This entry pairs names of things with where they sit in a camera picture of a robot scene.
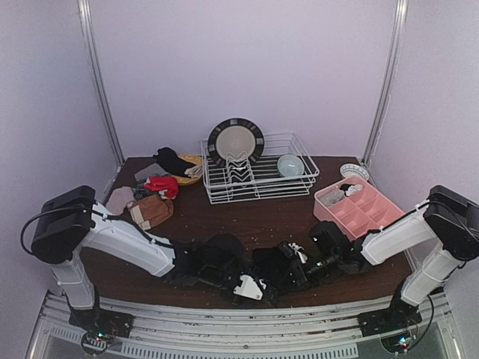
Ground dark rimmed beige plate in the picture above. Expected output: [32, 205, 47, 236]
[207, 118, 265, 167]

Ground black cloth on plate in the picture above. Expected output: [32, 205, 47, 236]
[153, 147, 195, 177]

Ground black and white rolled underwear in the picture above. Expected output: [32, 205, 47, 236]
[339, 183, 364, 197]

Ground beige underwear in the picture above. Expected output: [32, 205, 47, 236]
[106, 186, 135, 215]

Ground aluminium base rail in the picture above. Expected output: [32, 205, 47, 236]
[25, 293, 466, 358]

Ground aluminium frame post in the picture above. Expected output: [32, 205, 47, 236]
[77, 0, 125, 166]
[362, 0, 409, 167]

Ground white wire dish rack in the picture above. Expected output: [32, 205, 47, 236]
[201, 133, 320, 205]

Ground grey rolled underwear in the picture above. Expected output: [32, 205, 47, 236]
[319, 188, 346, 207]

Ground left aluminium frame post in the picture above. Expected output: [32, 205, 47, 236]
[77, 0, 125, 166]

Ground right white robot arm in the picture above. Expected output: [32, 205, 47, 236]
[276, 185, 478, 307]

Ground light blue ceramic bowl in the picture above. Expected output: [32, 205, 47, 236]
[277, 154, 305, 177]

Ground blue patterned yellow bowl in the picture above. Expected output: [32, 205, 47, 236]
[340, 163, 370, 181]

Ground pink divided organizer box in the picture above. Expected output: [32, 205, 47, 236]
[314, 177, 404, 241]

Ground beige white socks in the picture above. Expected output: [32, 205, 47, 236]
[184, 165, 204, 179]

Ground grey striped underwear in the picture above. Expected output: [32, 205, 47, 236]
[134, 163, 171, 184]

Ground right aluminium frame post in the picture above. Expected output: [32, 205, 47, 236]
[362, 0, 409, 167]

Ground red underwear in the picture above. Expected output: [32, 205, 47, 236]
[144, 177, 179, 200]

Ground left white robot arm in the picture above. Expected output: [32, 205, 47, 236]
[26, 185, 278, 311]

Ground brown underwear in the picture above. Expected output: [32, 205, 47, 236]
[129, 194, 174, 230]

